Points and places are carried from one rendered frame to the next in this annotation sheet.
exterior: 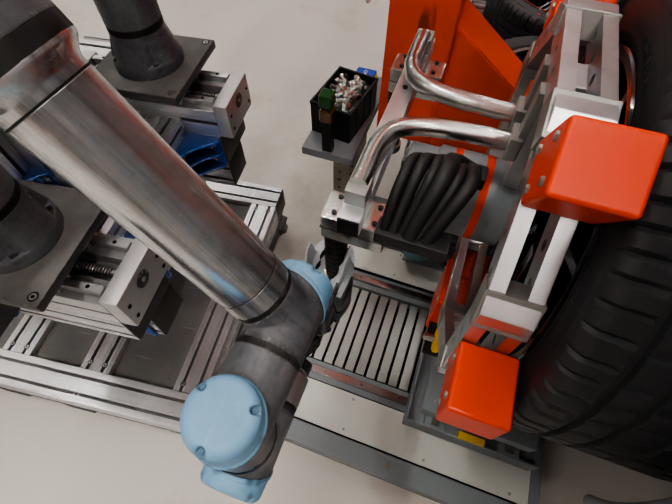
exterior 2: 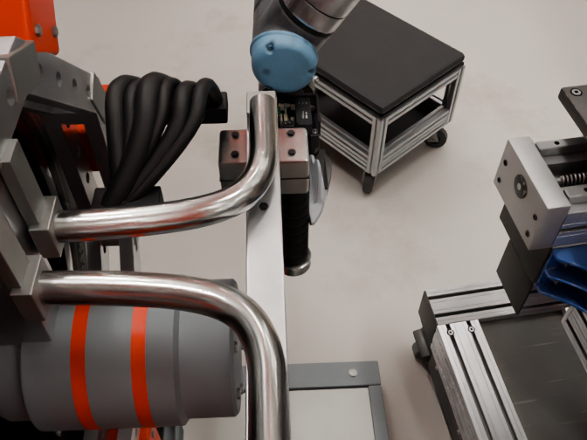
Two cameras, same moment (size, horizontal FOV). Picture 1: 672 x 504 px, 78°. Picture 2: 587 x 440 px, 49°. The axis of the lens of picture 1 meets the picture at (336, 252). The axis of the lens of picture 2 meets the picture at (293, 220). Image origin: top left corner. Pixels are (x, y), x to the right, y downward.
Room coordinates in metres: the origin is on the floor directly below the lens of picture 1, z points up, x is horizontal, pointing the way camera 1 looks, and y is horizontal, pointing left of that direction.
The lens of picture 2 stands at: (0.78, -0.18, 1.39)
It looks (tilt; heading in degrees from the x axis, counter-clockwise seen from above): 50 degrees down; 158
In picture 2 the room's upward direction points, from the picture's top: straight up
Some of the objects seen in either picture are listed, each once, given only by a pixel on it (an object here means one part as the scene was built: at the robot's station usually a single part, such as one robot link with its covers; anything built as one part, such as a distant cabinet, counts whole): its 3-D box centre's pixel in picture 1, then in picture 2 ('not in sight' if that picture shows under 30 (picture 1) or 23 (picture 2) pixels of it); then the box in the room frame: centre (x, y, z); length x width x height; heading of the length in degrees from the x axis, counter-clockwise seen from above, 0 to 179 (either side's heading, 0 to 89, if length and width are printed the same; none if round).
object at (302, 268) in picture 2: (336, 253); (293, 222); (0.35, 0.00, 0.83); 0.04 x 0.04 x 0.16
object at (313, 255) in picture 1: (311, 256); (315, 182); (0.33, 0.04, 0.85); 0.09 x 0.03 x 0.06; 168
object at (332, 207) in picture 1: (356, 220); (264, 161); (0.34, -0.03, 0.93); 0.09 x 0.05 x 0.05; 70
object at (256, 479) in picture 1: (248, 442); not in sight; (0.07, 0.10, 0.85); 0.11 x 0.08 x 0.09; 160
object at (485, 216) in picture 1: (462, 193); (127, 350); (0.45, -0.21, 0.85); 0.21 x 0.14 x 0.14; 70
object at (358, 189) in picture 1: (443, 144); (161, 134); (0.38, -0.13, 1.03); 0.19 x 0.18 x 0.11; 70
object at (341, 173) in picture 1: (349, 155); not in sight; (1.18, -0.05, 0.21); 0.10 x 0.10 x 0.42; 70
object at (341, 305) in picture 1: (333, 299); not in sight; (0.26, 0.00, 0.83); 0.09 x 0.05 x 0.02; 151
